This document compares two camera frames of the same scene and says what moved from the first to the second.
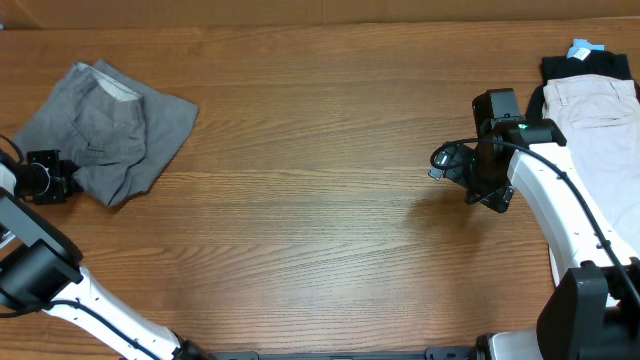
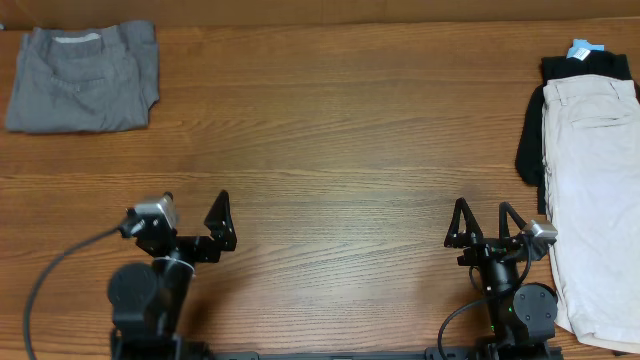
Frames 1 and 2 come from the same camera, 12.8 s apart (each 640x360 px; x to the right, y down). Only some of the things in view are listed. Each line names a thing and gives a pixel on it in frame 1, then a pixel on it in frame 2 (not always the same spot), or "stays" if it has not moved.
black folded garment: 598,62 stays
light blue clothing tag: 581,48 stays
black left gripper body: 45,178 -> 195,250
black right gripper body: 484,190 -> 489,252
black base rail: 436,353 stays
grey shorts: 121,135 -> 84,80
